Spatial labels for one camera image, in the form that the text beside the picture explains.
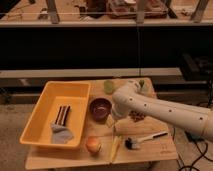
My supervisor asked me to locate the black white dish brush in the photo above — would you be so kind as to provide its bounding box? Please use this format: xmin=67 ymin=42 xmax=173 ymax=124
xmin=125 ymin=131 xmax=167 ymax=150

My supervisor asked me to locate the orange apple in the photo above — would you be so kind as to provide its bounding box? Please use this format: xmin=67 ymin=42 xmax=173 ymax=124
xmin=86 ymin=136 xmax=101 ymax=154

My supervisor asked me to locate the black foot pedal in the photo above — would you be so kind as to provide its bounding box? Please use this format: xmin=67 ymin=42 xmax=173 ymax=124
xmin=185 ymin=131 xmax=200 ymax=141

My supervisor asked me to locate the yellow plastic bin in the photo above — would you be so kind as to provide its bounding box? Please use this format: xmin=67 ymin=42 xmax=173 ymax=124
xmin=20 ymin=81 xmax=91 ymax=149

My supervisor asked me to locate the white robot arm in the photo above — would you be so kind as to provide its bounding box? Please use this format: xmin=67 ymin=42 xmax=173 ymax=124
xmin=111 ymin=80 xmax=213 ymax=142

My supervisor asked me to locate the purple bowl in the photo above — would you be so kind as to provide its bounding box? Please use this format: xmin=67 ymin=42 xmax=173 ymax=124
xmin=89 ymin=98 xmax=112 ymax=121

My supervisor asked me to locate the light wooden table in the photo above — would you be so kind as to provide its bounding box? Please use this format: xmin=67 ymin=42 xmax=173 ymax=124
xmin=25 ymin=77 xmax=179 ymax=171

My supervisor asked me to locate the green cup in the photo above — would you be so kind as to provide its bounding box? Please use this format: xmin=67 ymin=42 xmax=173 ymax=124
xmin=104 ymin=80 xmax=115 ymax=95

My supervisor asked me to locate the yellow banana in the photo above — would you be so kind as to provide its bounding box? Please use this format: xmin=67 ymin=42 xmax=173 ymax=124
xmin=110 ymin=136 xmax=121 ymax=163

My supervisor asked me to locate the brown striped chocolate bar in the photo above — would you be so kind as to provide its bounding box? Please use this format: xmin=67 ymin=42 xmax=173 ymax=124
xmin=55 ymin=106 xmax=70 ymax=126

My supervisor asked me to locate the grey cloth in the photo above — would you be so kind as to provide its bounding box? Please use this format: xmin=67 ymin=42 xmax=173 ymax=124
xmin=51 ymin=124 xmax=73 ymax=144

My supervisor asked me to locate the brown pretzel pile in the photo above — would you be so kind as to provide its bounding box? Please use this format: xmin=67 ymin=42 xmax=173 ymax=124
xmin=129 ymin=111 xmax=145 ymax=122

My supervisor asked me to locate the black cable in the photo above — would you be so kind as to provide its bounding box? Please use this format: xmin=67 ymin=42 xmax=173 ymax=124
xmin=171 ymin=126 xmax=213 ymax=171

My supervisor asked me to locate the bottle with green cap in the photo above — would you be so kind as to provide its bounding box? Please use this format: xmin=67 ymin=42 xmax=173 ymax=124
xmin=139 ymin=80 xmax=149 ymax=95

